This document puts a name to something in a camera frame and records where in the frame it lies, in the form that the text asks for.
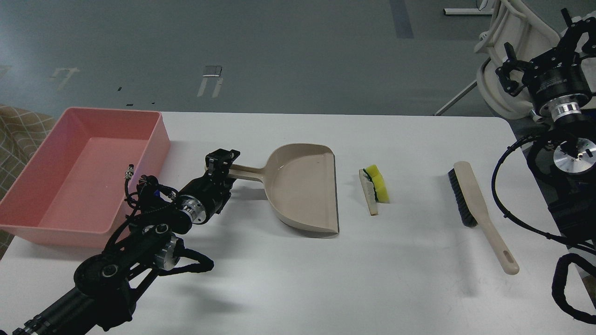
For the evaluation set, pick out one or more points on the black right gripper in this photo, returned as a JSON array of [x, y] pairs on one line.
[[556, 74]]

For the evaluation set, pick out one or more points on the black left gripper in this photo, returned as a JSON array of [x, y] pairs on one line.
[[206, 196]]

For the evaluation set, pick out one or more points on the beige plastic dustpan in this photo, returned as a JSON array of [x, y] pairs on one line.
[[299, 181]]

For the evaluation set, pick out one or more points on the yellow sponge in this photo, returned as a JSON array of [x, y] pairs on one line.
[[381, 193]]

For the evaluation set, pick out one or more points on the beige hand brush black bristles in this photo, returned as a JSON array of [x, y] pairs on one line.
[[474, 213]]

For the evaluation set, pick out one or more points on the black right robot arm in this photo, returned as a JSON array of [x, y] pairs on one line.
[[564, 156]]

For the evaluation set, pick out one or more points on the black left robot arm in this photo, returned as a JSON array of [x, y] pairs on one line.
[[147, 245]]

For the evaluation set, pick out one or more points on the pink plastic bin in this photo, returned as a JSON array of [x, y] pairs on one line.
[[72, 191]]

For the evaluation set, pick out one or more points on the beige patterned cloth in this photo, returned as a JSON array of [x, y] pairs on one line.
[[21, 134]]

